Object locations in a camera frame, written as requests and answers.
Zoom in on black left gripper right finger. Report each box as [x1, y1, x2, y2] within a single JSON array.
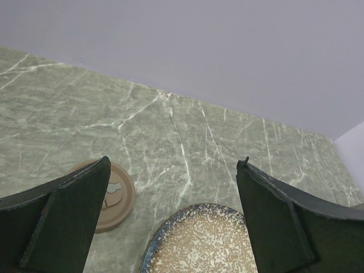
[[236, 160, 363, 272]]

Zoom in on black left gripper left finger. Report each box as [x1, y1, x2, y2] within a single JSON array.
[[1, 156, 111, 272]]

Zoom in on brown round lid far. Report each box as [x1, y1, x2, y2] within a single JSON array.
[[65, 159, 137, 234]]

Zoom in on speckled ceramic plate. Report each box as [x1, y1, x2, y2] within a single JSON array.
[[139, 203, 258, 272]]

